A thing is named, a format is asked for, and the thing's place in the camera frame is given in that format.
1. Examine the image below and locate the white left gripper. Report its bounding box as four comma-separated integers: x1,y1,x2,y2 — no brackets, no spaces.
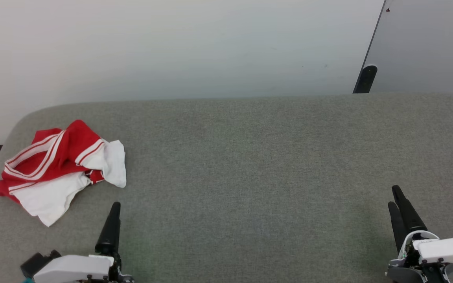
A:
34,202,134,283

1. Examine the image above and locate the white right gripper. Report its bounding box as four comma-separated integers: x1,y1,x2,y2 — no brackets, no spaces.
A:
386,185,453,283

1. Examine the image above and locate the black slanted post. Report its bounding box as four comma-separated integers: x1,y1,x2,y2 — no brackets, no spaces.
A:
353,65,378,94

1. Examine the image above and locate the red and white shirt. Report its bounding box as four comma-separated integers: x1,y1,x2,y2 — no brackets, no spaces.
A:
0,119,127,228

